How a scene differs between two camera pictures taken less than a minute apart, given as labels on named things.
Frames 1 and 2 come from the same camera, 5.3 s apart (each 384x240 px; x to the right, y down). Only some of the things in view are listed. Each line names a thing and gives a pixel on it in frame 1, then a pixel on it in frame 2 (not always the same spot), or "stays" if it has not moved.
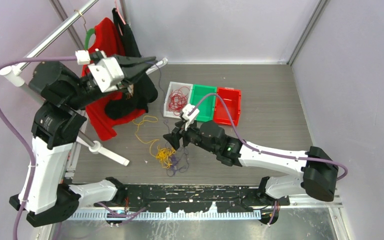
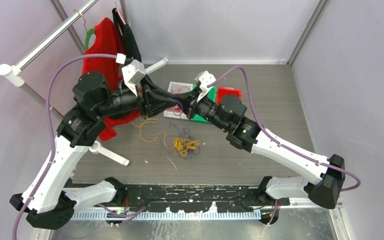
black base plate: (193, 198) stays
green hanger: (89, 32) stays
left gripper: (131, 72) → (153, 108)
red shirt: (106, 38) stays
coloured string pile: (177, 99) stays
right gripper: (174, 137) → (188, 104)
